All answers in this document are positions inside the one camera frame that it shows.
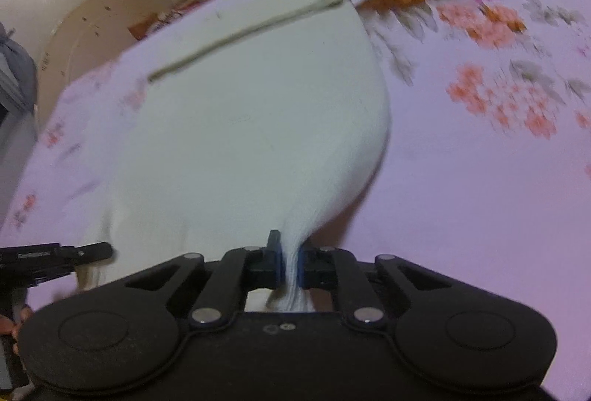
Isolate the grey blue curtain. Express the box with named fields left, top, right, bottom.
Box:
left=0, top=25, right=38, bottom=117

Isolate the pale green long-sleeve sweater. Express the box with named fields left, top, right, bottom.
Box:
left=80, top=0, right=391, bottom=312

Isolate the orange and white pillow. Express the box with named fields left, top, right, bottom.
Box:
left=127, top=10, right=183, bottom=41

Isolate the lilac floral bedsheet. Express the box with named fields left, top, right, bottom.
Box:
left=1, top=0, right=590, bottom=400

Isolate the cream curved headboard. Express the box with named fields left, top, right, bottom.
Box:
left=36, top=0, right=165, bottom=126

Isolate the person's hand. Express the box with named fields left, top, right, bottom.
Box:
left=0, top=305, right=33, bottom=356

